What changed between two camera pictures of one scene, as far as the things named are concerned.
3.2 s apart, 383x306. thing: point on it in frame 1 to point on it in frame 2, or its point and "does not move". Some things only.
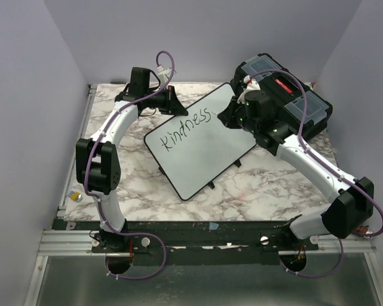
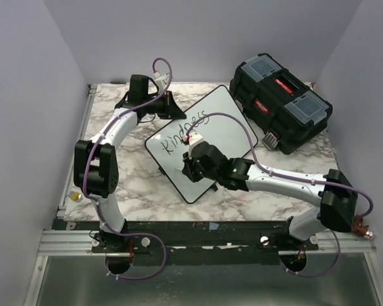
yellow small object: (75, 196) does not move
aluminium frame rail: (69, 242) does not move
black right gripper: (227, 116) to (187, 169)
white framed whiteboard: (195, 149) does not move
